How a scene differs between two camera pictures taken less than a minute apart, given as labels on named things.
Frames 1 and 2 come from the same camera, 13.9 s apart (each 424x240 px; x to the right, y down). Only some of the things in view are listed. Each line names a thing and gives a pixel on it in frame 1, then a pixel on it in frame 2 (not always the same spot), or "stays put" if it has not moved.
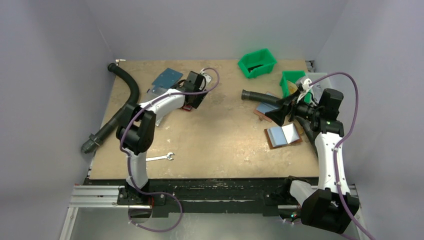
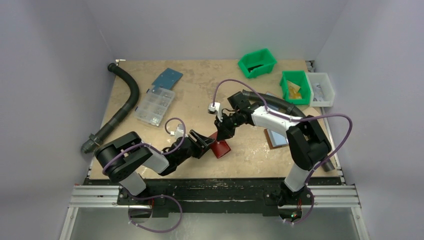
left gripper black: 197,101 → 200,149
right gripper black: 292,108 → 225,126
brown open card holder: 280,136 stays put
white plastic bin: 318,89 stays put
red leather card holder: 187,108 → 219,147
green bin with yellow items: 288,84 stays put
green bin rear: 257,63 stays put
